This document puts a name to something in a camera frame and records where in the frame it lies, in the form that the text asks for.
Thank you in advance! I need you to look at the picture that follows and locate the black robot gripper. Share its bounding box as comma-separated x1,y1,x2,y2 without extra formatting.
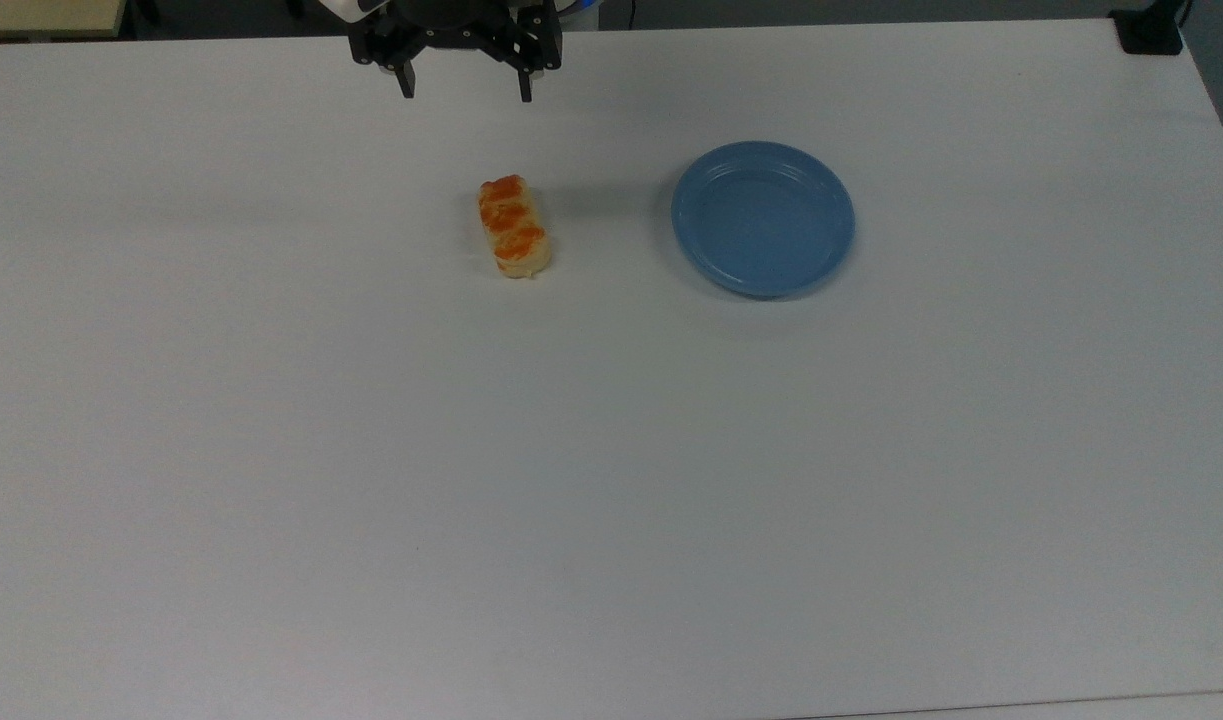
348,0,564,104

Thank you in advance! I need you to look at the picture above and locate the braided orange glazed bread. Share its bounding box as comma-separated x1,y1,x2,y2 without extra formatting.
478,175,554,280

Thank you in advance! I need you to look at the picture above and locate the blue round plate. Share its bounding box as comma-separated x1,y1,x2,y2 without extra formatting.
670,141,856,299

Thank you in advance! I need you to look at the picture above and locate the light wooden desk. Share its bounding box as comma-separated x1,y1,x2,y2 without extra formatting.
0,0,131,42

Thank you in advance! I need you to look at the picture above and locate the black table clamp mount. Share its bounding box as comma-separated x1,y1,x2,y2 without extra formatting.
1109,0,1194,57

